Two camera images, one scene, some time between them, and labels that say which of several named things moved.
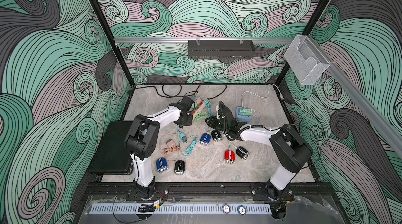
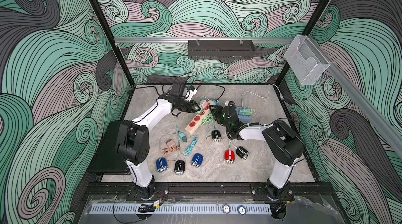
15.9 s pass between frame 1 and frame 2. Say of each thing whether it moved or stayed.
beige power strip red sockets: moved
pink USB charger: stayed
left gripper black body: moved
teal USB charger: stayed
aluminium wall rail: stayed
